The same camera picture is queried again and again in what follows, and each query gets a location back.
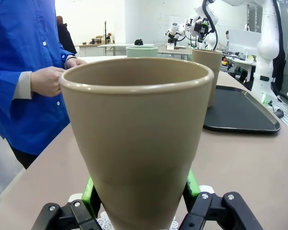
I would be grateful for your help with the white lab robot arm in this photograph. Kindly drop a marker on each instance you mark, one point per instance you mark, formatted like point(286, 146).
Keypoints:
point(175, 28)

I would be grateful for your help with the person's left forearm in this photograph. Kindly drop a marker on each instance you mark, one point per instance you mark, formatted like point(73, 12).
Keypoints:
point(66, 57)

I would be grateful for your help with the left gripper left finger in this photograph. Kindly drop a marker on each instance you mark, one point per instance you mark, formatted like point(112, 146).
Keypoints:
point(88, 198)

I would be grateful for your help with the person's right forearm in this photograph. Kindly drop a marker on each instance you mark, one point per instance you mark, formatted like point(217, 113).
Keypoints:
point(4, 83)

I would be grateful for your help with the brown lab table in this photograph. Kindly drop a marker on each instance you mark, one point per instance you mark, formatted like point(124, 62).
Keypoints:
point(175, 50)

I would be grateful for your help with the small black cap object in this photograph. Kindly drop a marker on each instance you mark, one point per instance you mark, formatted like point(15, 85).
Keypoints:
point(138, 42)

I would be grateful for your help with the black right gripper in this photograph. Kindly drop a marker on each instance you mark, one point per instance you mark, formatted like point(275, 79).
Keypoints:
point(202, 30)

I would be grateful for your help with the person in dark jacket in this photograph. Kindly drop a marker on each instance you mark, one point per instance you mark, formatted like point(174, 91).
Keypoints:
point(67, 38)

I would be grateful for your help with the white rounded table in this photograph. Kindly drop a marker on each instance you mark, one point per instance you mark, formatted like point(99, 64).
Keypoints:
point(103, 58)

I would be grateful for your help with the white monitor panel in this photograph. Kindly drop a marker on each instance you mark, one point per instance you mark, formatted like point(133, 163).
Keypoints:
point(244, 38)

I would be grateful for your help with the tall tan plastic cup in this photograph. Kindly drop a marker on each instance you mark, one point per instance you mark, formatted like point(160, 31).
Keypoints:
point(134, 131)
point(211, 72)

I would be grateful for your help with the wooden desk with items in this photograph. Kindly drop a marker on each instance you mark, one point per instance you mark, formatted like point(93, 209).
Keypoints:
point(91, 45)

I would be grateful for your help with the person's right hand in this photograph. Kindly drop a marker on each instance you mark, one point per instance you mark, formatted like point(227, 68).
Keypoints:
point(45, 81)

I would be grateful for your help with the person's left hand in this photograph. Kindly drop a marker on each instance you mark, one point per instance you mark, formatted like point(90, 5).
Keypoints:
point(74, 62)

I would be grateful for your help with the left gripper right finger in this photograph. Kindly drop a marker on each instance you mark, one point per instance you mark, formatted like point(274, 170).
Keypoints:
point(194, 189)

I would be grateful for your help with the white lab desk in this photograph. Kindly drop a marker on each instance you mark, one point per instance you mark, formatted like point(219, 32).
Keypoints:
point(242, 61)

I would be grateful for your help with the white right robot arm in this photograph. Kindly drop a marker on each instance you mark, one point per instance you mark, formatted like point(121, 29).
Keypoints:
point(266, 48)

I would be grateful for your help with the white lace paper coaster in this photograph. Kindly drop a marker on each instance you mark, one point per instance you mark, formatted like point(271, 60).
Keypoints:
point(105, 221)

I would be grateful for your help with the person in blue shirt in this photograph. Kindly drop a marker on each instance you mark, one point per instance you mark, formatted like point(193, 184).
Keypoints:
point(21, 36)

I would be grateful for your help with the black plastic serving tray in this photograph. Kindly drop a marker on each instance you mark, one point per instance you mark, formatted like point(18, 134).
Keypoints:
point(237, 112)

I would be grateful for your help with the white lab table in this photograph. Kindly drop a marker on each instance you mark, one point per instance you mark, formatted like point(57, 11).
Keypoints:
point(117, 44)

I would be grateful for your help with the light green plastic cup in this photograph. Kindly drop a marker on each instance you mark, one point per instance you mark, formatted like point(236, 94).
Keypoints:
point(141, 52)

